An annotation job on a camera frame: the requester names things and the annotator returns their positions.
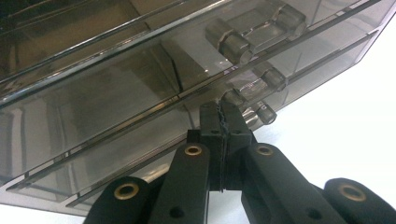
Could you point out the smoky transparent drawer cabinet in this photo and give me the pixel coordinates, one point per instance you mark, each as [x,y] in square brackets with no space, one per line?
[62,46]

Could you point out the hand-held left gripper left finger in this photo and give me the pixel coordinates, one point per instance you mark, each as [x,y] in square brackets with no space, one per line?
[211,124]

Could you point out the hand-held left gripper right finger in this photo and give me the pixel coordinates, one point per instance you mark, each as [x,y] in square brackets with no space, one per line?
[236,133]

